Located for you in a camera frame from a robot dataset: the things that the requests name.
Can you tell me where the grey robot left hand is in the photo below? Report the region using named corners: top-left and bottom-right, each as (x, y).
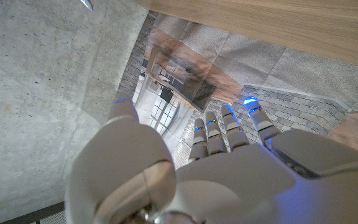
top-left (65, 91), bottom-right (358, 224)

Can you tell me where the grey perforated wall panel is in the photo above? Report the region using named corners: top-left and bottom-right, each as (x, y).
top-left (0, 201), bottom-right (67, 224)

